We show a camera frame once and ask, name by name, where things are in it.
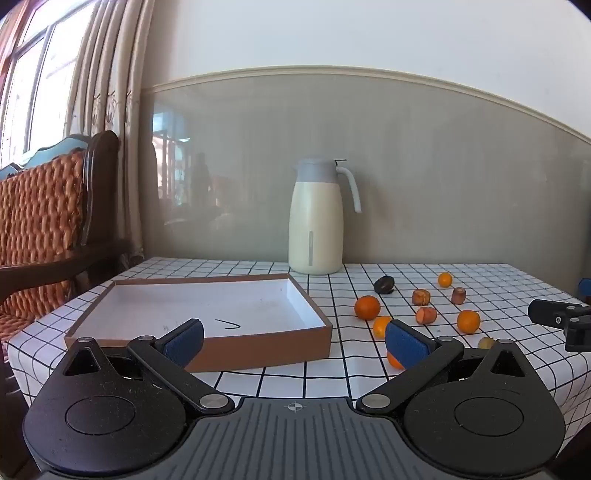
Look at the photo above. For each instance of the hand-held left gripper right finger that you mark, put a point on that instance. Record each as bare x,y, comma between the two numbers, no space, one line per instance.
406,344

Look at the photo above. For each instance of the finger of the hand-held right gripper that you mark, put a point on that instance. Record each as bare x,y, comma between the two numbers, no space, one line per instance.
549,311
585,290

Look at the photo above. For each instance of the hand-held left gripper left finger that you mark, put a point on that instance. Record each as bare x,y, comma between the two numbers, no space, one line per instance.
184,344

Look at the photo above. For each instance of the orange mandarin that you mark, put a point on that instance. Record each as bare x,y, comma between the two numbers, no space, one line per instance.
468,321
367,308
395,361
379,326

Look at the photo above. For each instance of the orange ribbed carrot chunk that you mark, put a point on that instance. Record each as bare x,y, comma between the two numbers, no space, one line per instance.
425,315

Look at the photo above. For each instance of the yellow brown cylindrical chunk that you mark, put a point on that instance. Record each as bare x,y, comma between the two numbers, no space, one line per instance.
420,297

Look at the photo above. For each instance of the brown cardboard box tray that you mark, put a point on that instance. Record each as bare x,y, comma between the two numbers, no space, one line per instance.
207,300

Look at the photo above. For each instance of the dark mangosteen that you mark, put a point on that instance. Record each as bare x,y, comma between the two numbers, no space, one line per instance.
383,285

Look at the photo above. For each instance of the small yellowish nut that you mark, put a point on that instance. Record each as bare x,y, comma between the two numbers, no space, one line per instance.
485,342

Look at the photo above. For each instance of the reddish brown cylindrical chunk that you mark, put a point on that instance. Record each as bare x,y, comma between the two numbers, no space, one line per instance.
458,295

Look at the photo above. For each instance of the small orange kumquat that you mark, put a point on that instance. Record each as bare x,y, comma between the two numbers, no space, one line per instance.
445,279

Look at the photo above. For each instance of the checkered white tablecloth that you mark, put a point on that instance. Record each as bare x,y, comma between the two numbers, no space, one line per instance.
508,286

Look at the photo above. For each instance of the cream thermos jug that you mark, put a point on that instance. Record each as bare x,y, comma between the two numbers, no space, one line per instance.
314,230

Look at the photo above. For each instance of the orange woven sofa seat cushion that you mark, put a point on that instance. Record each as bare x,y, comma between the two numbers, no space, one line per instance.
32,300

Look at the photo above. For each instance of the orange woven sofa back cushion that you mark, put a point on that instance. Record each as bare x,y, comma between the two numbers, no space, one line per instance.
41,212

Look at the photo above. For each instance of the beige curtain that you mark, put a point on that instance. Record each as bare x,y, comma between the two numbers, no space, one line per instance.
120,92

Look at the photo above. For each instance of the window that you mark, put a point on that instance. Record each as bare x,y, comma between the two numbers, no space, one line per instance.
37,92

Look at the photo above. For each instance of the dark wooden sofa frame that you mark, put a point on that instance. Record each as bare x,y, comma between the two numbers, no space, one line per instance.
104,184

